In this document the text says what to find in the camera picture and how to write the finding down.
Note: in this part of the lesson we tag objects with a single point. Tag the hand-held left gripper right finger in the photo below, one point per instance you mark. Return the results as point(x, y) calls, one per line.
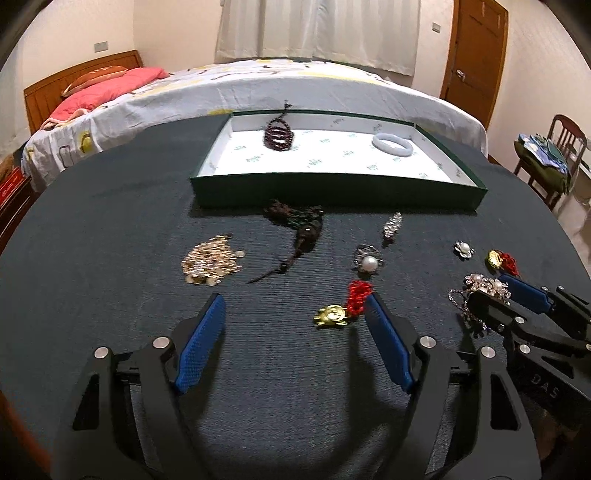
point(388, 344)

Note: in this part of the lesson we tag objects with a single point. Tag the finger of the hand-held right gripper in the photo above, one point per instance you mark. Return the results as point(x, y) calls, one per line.
point(526, 291)
point(489, 308)

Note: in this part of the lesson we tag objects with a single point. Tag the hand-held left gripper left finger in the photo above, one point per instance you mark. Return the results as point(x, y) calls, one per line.
point(201, 344)

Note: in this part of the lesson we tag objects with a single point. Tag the pearl crystal cluster brooch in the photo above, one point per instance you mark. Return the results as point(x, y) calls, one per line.
point(489, 285)

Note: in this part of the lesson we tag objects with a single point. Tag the red and gold knot charm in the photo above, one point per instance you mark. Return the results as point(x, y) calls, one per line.
point(333, 314)
point(496, 259)

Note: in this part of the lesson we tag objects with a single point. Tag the small pearl flower brooch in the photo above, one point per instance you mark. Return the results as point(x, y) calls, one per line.
point(464, 250)

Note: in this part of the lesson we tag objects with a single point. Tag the silver brooch with large pearl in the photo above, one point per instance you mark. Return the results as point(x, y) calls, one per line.
point(369, 263)

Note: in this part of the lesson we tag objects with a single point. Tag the gold coin jewelry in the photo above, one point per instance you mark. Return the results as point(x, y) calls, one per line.
point(212, 261)

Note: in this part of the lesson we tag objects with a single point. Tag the green shallow box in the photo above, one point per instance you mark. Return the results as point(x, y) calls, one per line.
point(323, 191)

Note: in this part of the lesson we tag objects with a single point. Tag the white jade bangle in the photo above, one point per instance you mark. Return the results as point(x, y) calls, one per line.
point(393, 153)

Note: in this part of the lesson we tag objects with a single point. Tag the clothes pile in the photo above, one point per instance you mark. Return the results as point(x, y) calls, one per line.
point(540, 170)

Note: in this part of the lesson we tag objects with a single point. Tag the dark grey tablecloth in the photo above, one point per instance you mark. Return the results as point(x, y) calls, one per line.
point(115, 221)

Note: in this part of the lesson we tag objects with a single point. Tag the wooden chair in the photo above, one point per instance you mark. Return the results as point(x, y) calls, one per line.
point(565, 131)

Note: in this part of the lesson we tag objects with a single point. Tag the wooden nightstand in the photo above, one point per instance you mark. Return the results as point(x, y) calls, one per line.
point(14, 217)

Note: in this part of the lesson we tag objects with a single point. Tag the wooden door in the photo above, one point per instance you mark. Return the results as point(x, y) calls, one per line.
point(475, 60)

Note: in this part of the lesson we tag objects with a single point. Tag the bed with patterned sheet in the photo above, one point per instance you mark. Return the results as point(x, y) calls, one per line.
point(277, 87)

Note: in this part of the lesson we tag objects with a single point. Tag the pink pillow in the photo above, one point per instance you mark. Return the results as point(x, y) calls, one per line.
point(101, 94)

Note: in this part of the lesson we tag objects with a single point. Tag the brown cushion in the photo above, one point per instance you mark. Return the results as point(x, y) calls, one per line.
point(94, 77)

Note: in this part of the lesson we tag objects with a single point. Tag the wooden headboard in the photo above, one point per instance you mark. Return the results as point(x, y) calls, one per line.
point(41, 99)

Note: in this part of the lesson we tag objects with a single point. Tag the white curtain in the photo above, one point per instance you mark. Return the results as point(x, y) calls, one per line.
point(323, 27)

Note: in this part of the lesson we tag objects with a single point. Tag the grey wall outlet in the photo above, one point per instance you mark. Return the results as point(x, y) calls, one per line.
point(101, 46)

